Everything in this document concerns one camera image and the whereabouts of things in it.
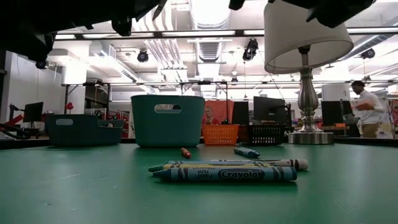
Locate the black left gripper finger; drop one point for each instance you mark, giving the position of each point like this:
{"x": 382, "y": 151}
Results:
{"x": 159, "y": 7}

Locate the tall teal plastic bin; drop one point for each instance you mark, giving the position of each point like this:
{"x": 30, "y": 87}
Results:
{"x": 168, "y": 130}

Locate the short blue crayon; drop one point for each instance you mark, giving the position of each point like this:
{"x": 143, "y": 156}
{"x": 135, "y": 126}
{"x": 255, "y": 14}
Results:
{"x": 247, "y": 152}

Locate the large white crayon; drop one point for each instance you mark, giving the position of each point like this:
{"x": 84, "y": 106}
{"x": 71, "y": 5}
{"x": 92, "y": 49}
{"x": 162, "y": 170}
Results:
{"x": 297, "y": 164}

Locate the large blue crayon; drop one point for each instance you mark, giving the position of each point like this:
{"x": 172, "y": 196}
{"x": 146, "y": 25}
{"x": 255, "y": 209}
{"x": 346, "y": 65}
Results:
{"x": 230, "y": 175}

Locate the black background robot arm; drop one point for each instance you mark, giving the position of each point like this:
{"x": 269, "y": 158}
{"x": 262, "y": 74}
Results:
{"x": 226, "y": 122}

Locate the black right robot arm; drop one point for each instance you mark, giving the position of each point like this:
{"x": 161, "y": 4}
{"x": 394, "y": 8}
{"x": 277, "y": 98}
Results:
{"x": 335, "y": 11}

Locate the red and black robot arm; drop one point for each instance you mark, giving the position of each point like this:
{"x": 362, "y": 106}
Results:
{"x": 12, "y": 121}

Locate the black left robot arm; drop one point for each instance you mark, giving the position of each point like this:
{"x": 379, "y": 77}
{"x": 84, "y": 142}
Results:
{"x": 31, "y": 21}

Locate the dark shelving unit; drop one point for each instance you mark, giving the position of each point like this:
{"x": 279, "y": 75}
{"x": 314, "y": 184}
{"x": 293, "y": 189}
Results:
{"x": 96, "y": 96}

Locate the small black ceiling lamp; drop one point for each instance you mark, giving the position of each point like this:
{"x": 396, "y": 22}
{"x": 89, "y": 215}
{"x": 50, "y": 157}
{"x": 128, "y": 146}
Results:
{"x": 234, "y": 80}

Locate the silver lamp white shade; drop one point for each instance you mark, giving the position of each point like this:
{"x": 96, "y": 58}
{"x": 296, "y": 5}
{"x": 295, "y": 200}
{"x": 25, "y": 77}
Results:
{"x": 304, "y": 43}

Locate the red round object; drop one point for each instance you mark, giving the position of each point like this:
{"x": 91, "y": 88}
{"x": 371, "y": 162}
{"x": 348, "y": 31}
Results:
{"x": 69, "y": 105}

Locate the orange red panel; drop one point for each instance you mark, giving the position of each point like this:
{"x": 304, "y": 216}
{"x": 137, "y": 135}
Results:
{"x": 225, "y": 109}

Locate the black upright panel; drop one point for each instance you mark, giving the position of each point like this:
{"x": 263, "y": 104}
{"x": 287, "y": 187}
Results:
{"x": 241, "y": 112}

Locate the black computer monitor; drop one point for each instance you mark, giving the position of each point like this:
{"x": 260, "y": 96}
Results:
{"x": 33, "y": 112}
{"x": 332, "y": 113}
{"x": 269, "y": 109}

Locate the person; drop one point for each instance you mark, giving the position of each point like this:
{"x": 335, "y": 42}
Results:
{"x": 370, "y": 109}
{"x": 210, "y": 116}

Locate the dark teal stepped bin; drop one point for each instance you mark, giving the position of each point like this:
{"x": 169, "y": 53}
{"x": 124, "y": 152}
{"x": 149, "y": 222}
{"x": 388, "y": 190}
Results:
{"x": 77, "y": 133}

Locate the white cylindrical column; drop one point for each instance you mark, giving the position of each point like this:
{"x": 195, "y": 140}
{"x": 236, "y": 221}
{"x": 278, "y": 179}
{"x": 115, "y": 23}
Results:
{"x": 335, "y": 91}

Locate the orange plastic basket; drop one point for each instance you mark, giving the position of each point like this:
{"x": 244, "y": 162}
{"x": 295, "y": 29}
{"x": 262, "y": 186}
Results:
{"x": 220, "y": 135}

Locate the black plastic basket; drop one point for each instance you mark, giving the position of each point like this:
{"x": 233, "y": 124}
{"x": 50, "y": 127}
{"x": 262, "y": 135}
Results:
{"x": 265, "y": 133}

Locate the green table mat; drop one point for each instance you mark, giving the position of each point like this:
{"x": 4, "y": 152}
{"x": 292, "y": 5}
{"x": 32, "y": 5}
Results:
{"x": 93, "y": 193}

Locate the floral patterned cloth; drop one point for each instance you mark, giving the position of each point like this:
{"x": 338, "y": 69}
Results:
{"x": 392, "y": 118}

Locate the black ceiling camera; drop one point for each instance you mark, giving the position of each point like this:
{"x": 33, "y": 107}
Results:
{"x": 41, "y": 64}
{"x": 368, "y": 53}
{"x": 143, "y": 56}
{"x": 250, "y": 49}

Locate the black metal frame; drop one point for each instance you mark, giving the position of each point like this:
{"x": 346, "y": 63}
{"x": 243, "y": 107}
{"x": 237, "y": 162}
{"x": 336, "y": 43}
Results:
{"x": 205, "y": 82}

